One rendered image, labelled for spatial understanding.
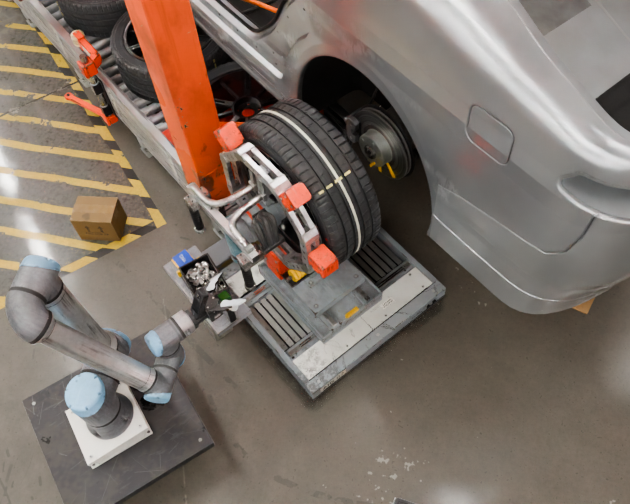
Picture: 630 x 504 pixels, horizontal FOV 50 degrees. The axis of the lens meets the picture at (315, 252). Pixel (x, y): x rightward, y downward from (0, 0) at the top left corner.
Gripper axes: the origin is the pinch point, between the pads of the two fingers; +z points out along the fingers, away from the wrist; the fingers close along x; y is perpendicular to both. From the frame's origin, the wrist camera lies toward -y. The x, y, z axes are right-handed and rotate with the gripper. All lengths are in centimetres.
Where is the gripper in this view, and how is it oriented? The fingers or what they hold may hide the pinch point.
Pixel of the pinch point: (234, 284)
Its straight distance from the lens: 249.3
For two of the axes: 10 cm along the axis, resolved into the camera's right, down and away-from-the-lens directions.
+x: 6.3, 6.3, -4.6
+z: 7.8, -5.5, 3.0
